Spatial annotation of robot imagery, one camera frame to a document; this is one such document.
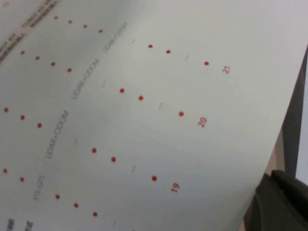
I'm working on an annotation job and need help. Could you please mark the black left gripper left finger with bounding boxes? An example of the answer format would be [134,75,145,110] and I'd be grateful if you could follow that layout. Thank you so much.
[242,172,293,231]

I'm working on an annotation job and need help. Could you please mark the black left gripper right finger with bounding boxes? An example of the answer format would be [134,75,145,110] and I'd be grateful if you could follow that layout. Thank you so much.
[271,169,308,231]

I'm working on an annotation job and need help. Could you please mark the white printed booklet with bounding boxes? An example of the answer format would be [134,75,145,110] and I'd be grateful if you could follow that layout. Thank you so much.
[0,0,308,231]

